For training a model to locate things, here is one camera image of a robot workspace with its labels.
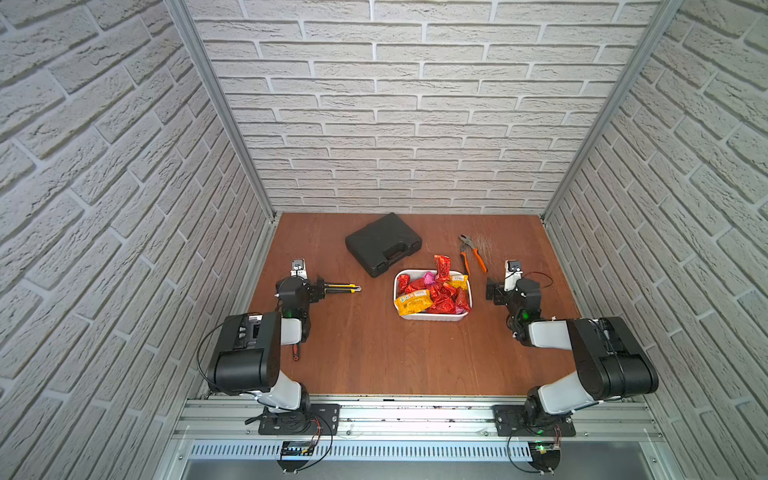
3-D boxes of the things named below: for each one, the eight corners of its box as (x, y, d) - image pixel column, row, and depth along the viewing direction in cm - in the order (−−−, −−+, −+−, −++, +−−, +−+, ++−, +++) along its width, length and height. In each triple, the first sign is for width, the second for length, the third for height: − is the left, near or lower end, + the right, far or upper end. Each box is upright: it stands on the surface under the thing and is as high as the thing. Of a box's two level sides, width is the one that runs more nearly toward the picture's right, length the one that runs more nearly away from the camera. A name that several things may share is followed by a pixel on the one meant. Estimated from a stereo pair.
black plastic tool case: (373, 279, 102) (372, 271, 98) (343, 244, 111) (341, 235, 107) (422, 248, 111) (424, 239, 107) (390, 218, 121) (390, 209, 117)
